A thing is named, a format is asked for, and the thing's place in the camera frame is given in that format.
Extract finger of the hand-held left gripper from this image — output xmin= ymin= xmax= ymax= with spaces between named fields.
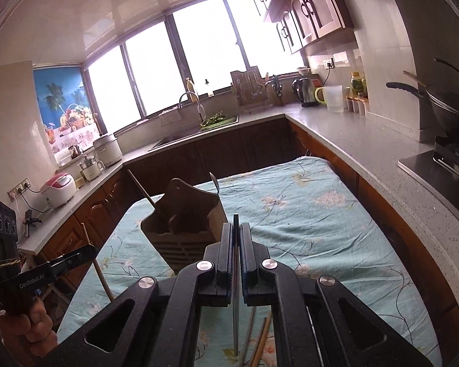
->
xmin=48 ymin=245 xmax=98 ymax=276

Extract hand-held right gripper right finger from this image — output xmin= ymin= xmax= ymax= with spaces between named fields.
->
xmin=240 ymin=222 xmax=435 ymax=367

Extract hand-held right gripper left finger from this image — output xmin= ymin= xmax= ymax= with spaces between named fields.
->
xmin=55 ymin=222 xmax=234 ymax=367

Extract wooden chopstick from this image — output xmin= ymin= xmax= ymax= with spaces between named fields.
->
xmin=127 ymin=169 xmax=165 ymax=218
xmin=239 ymin=306 xmax=258 ymax=365
xmin=80 ymin=223 xmax=115 ymax=302
xmin=250 ymin=311 xmax=273 ymax=367

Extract wooden utensil holder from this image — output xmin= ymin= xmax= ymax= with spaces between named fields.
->
xmin=141 ymin=178 xmax=227 ymax=276

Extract thin metal utensil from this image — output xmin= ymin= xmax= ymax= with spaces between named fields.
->
xmin=233 ymin=214 xmax=241 ymax=357

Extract person's left hand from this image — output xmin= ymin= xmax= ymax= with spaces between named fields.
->
xmin=0 ymin=297 xmax=59 ymax=358

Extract small black tripod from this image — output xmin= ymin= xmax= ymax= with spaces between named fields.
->
xmin=23 ymin=209 xmax=43 ymax=238

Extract white pink rice cooker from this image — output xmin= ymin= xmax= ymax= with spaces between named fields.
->
xmin=40 ymin=174 xmax=77 ymax=209

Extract teal floral tablecloth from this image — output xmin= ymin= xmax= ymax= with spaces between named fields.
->
xmin=55 ymin=156 xmax=444 ymax=367

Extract small white electric pot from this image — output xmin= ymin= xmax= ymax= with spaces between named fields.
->
xmin=78 ymin=155 xmax=106 ymax=182

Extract white pot cooker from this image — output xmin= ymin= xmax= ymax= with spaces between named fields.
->
xmin=93 ymin=133 xmax=123 ymax=167

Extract kitchen sink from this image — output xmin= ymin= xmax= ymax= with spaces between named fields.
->
xmin=149 ymin=121 xmax=240 ymax=151

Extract green vegetable basket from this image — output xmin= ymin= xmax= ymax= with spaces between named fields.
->
xmin=200 ymin=112 xmax=240 ymax=130

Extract curved metal faucet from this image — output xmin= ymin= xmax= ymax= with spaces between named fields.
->
xmin=178 ymin=92 xmax=206 ymax=122

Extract grey countertop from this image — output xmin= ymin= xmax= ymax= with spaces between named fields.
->
xmin=17 ymin=101 xmax=459 ymax=352

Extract dish rack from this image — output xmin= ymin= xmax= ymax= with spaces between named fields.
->
xmin=229 ymin=69 xmax=272 ymax=111

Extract knife block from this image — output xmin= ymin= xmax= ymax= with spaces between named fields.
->
xmin=271 ymin=74 xmax=286 ymax=106

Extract yellow dish soap bottle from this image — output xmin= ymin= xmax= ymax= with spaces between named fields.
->
xmin=185 ymin=77 xmax=198 ymax=104

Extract steel electric kettle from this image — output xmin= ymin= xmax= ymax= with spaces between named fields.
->
xmin=293 ymin=77 xmax=322 ymax=108

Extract row of spice jars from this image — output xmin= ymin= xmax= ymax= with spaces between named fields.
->
xmin=346 ymin=97 xmax=368 ymax=116

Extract large kitchen window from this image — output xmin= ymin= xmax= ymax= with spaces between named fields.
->
xmin=82 ymin=0 xmax=304 ymax=132

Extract gas stove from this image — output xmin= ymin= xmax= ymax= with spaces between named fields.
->
xmin=398 ymin=135 xmax=459 ymax=215

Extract wooden spatula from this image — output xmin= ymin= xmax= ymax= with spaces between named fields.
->
xmin=402 ymin=71 xmax=433 ymax=90

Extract black wok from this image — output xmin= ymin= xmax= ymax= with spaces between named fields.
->
xmin=386 ymin=58 xmax=459 ymax=138

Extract wooden upper cabinets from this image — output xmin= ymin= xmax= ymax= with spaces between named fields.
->
xmin=239 ymin=0 xmax=354 ymax=55

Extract range hood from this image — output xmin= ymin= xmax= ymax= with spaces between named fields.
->
xmin=379 ymin=0 xmax=459 ymax=85

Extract wall socket strip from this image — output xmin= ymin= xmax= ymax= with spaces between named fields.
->
xmin=8 ymin=178 xmax=30 ymax=201

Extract palm and fruit wall poster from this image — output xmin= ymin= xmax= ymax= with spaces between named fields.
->
xmin=32 ymin=65 xmax=101 ymax=157

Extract white pitcher green handle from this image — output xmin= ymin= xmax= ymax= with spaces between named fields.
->
xmin=315 ymin=85 xmax=345 ymax=113

